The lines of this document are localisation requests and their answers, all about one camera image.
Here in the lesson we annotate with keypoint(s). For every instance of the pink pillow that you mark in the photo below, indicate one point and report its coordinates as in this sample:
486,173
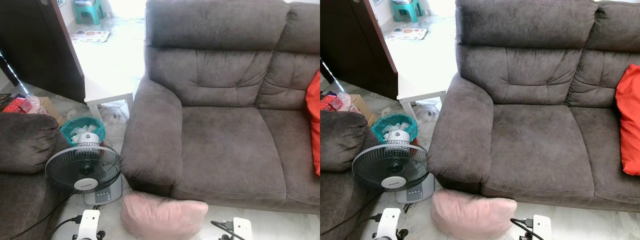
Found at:
160,215
470,215

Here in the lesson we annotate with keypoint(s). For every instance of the red pillow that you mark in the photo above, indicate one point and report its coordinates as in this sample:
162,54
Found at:
314,120
629,120

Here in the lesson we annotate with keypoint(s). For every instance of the grey-brown fabric sofa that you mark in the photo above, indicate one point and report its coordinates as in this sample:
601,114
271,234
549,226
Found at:
225,140
535,145

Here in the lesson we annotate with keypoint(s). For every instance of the printed floor mat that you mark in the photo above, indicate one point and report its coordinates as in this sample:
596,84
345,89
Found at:
407,33
90,36

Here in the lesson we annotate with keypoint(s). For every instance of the red box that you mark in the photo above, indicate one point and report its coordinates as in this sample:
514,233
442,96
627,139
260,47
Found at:
331,102
17,105

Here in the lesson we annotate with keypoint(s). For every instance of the grey-brown fabric armchair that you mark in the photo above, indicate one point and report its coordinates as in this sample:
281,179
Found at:
340,140
25,145

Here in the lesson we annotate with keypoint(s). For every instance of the clear plastic bottle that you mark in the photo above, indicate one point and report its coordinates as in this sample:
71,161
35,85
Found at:
33,103
345,100

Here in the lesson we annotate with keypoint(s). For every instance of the cardboard box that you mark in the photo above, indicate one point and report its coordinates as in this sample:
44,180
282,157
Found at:
362,105
50,107

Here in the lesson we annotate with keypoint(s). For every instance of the teal waste basket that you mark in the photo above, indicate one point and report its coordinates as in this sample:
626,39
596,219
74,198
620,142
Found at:
378,127
67,131

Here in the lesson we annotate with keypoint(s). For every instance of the dark wooden door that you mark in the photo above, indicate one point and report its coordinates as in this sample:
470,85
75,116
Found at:
355,45
35,45

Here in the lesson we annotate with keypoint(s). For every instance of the black and grey table fan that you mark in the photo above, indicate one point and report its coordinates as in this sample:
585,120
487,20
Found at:
390,167
82,167

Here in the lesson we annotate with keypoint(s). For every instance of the white table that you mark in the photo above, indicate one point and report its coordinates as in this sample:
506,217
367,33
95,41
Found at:
420,92
107,95

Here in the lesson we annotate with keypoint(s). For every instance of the green plastic stool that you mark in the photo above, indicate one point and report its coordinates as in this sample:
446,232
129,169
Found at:
406,9
89,10

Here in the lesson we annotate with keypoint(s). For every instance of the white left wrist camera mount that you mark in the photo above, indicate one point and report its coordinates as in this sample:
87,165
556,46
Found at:
89,225
389,225

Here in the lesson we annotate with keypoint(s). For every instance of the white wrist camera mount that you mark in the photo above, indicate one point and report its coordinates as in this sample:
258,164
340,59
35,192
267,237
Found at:
542,227
242,229
89,225
389,225

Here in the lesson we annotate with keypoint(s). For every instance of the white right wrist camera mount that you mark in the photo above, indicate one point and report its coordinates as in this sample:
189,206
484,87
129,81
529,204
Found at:
542,227
242,229

